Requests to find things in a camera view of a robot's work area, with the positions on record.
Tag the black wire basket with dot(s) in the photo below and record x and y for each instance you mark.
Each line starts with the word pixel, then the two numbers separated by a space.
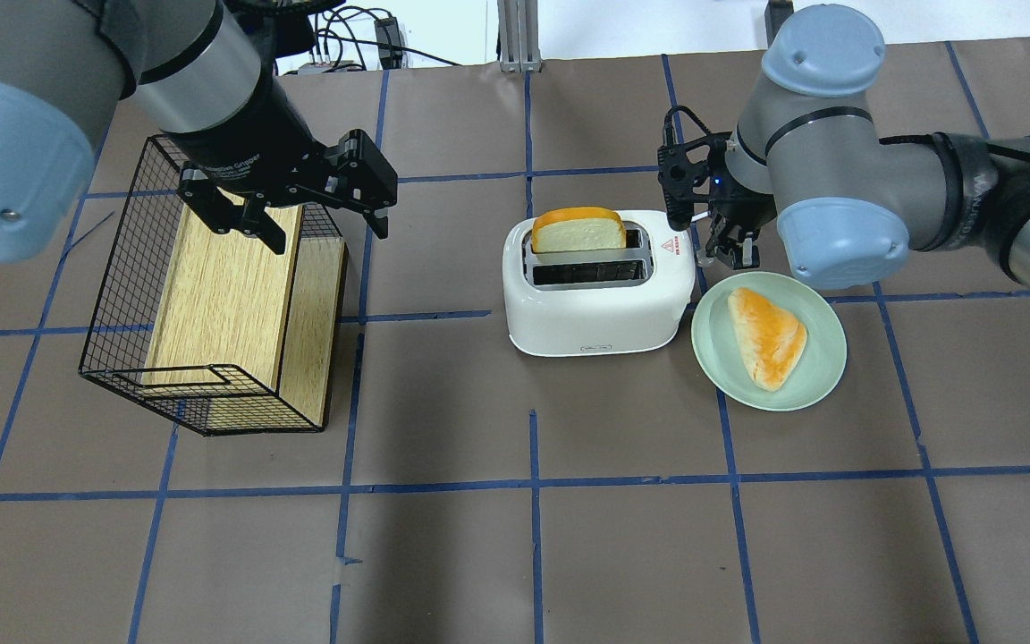
pixel 116 347

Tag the bread slice in toaster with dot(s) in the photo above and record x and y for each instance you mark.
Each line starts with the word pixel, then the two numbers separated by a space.
pixel 578 229

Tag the triangular bread on plate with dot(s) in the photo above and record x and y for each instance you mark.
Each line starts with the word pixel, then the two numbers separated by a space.
pixel 771 340

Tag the white two-slot toaster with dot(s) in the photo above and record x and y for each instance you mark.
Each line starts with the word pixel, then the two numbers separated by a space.
pixel 599 302

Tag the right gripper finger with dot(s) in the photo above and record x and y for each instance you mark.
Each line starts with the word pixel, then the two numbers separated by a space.
pixel 723 252
pixel 749 253

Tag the aluminium frame post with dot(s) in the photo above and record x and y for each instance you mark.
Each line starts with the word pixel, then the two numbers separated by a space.
pixel 518 48

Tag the light green plate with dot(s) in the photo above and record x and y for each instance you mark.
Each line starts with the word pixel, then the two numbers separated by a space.
pixel 820 368

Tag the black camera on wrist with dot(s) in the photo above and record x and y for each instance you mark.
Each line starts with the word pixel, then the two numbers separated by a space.
pixel 690 173

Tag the wooden shelf box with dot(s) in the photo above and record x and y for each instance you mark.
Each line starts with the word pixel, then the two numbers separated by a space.
pixel 243 338

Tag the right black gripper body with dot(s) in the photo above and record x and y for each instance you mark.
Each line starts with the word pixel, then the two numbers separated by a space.
pixel 733 213

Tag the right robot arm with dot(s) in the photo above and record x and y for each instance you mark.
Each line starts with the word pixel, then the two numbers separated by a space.
pixel 849 205

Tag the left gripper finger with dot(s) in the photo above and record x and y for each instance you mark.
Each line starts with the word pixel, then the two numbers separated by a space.
pixel 220 215
pixel 360 179

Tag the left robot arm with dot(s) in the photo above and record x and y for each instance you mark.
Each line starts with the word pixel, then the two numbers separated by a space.
pixel 203 71

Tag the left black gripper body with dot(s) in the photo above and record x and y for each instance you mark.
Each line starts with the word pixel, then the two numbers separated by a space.
pixel 251 134

